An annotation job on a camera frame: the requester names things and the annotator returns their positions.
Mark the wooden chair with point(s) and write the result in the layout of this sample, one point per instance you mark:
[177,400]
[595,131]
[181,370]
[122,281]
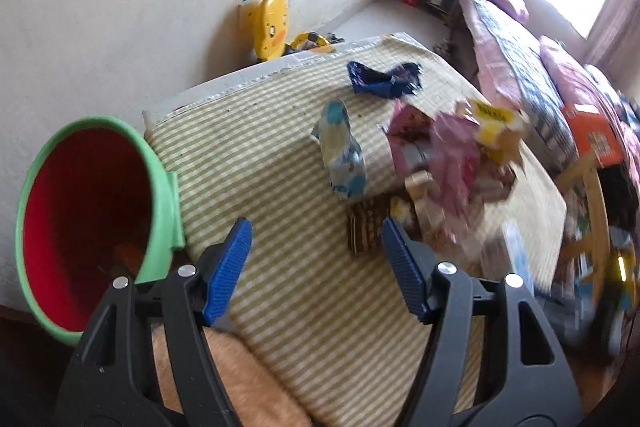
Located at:
[597,207]

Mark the yellow toy excavator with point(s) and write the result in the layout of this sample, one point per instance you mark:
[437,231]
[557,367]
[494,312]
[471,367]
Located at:
[310,42]

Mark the yellow snack packet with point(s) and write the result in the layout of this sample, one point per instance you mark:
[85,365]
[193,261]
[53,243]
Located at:
[492,119]

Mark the pink curtain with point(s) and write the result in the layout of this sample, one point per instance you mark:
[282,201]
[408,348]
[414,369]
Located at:
[615,22]

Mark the yellow duck toy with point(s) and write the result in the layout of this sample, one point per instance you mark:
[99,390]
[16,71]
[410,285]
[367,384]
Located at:
[270,27]

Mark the light blue snack packet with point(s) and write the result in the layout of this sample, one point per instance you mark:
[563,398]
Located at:
[342,152]

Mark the pink pillow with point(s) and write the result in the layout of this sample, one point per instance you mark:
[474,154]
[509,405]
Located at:
[575,72]

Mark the green bucket with red inside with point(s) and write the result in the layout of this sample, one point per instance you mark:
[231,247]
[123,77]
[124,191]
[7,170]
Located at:
[160,187]

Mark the pale pink plastic wrapper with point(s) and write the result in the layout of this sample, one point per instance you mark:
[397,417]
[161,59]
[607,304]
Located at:
[455,162]

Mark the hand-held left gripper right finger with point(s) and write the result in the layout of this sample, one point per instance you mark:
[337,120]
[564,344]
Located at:
[405,267]

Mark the dark blue snack wrapper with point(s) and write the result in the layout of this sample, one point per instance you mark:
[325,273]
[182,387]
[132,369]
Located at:
[380,82]

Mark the yellow striped tablecloth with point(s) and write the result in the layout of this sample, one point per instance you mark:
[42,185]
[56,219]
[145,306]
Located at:
[280,167]

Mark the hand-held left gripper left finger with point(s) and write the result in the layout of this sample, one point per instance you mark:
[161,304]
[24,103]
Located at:
[227,272]

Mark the orange cardboard box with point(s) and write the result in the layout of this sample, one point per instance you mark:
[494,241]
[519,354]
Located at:
[592,132]

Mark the brown checkered wrapper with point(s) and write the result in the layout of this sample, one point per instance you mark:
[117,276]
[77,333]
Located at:
[367,222]

